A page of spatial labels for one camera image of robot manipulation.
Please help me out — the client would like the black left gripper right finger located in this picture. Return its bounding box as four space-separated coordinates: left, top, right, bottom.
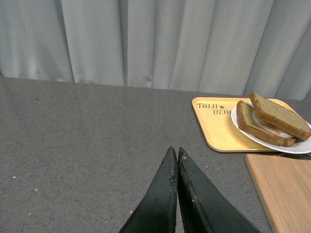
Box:
177 147 260 233

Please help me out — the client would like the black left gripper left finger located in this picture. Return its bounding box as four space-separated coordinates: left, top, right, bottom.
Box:
120 147 178 233

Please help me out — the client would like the bread slice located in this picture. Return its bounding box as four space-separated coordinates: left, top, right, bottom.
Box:
250 93 311 141
236 100 296 147

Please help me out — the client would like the white round plate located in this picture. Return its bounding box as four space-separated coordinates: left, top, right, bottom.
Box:
231 96 311 154

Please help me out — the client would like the wooden cutting board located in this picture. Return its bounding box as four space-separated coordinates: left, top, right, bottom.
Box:
245 154 311 233

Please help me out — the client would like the yellow bear tray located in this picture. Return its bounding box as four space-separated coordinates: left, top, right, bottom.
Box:
191 97 290 153

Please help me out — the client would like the fried egg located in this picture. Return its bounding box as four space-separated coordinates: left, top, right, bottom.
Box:
252 111 293 138

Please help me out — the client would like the grey curtain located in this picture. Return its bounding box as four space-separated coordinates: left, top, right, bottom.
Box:
0 0 311 100

